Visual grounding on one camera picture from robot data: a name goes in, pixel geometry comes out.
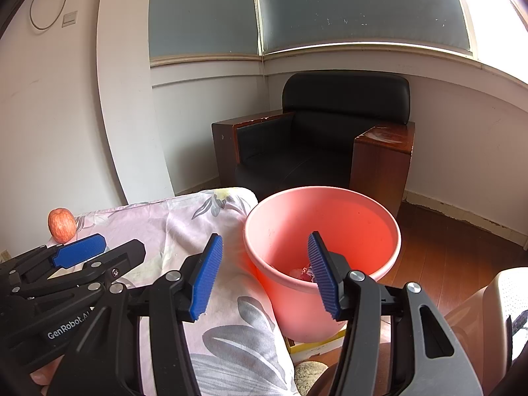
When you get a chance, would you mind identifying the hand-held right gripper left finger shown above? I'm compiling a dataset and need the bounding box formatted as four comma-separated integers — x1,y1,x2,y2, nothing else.
47,233,224,396

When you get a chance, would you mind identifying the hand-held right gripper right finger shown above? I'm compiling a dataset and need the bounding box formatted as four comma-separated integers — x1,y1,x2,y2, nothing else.
307,231,483,396

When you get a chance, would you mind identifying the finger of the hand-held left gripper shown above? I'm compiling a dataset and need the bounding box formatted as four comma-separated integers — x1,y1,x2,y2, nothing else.
0,233,107,290
25,239,147,298

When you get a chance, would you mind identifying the pink plastic bucket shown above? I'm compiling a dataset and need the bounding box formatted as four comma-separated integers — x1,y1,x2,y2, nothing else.
243,187,402,344

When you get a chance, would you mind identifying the person's left hand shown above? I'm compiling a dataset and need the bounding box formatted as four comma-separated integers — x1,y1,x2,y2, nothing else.
30,356,69,387

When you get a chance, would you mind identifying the red apple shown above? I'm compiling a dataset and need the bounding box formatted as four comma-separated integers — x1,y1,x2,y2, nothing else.
47,207,77,243

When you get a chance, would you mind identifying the floral pink tablecloth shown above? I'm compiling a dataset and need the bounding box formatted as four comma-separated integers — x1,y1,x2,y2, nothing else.
31,187,298,396

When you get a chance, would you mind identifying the yellow white cardboard box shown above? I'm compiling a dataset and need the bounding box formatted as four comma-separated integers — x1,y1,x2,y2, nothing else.
286,328,347,366

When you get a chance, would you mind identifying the tan speckled object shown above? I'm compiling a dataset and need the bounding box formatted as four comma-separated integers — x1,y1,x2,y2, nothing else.
294,361,331,396

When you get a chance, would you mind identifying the black leather wooden armchair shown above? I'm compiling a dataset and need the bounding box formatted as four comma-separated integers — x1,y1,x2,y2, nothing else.
211,71,416,219

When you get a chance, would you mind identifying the white mesh shoe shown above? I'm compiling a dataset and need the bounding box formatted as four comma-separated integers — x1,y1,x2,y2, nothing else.
489,267,528,380

